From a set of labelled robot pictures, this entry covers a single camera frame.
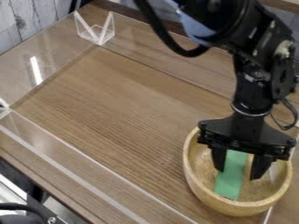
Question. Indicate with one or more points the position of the clear acrylic corner bracket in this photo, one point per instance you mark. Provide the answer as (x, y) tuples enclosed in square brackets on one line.
[(96, 34)]

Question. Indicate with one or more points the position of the black metal clamp bracket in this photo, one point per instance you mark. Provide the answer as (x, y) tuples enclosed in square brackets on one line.
[(47, 214)]

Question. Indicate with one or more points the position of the round wooden bowl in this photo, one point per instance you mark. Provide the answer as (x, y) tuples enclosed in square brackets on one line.
[(259, 194)]

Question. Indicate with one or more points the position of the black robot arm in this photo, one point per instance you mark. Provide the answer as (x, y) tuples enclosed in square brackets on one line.
[(243, 28)]

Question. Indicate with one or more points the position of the green flat rectangular block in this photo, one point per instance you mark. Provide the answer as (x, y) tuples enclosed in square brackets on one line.
[(230, 179)]

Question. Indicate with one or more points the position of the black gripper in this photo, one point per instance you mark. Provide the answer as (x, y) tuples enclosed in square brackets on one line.
[(249, 134)]

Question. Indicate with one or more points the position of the clear acrylic enclosure wall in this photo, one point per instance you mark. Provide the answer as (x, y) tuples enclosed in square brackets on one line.
[(101, 128)]

